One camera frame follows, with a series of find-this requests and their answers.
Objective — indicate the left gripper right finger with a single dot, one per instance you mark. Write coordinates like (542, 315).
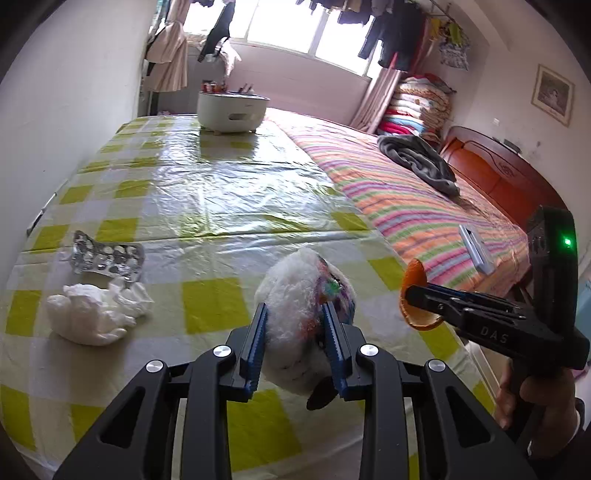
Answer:
(421, 421)

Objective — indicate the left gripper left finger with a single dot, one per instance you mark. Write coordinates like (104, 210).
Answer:
(163, 408)

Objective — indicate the framed wall picture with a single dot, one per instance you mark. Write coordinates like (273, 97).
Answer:
(553, 94)

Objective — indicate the white plastic basket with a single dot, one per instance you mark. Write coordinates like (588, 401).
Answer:
(231, 112)

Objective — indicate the striped bed blanket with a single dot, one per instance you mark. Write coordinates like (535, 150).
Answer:
(417, 221)

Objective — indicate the grey crumpled blanket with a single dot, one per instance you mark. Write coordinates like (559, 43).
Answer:
(416, 155)

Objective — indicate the white tissue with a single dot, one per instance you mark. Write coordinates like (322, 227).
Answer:
(88, 315)

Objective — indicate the white remote control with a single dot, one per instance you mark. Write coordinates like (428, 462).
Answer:
(478, 252)

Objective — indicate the right hand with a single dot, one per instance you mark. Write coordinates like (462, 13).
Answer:
(557, 396)

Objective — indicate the silver blister pack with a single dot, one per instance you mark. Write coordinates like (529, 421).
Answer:
(109, 259)

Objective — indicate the pink curtain right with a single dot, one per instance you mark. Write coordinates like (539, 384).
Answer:
(376, 101)

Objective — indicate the red wooden headboard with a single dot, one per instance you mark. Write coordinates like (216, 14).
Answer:
(502, 176)

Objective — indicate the stack of folded quilts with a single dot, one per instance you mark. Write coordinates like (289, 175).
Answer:
(421, 105)

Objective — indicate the hanging dark clothes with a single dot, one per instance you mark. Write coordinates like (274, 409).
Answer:
(399, 25)

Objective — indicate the orange peel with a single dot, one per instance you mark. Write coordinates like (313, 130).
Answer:
(413, 312)

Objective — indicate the white plush toy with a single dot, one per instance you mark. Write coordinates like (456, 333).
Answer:
(294, 291)

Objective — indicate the green checkered tablecloth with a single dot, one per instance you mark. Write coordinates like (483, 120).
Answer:
(212, 213)

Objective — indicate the beige curtain left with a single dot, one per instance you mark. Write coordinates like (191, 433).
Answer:
(167, 54)

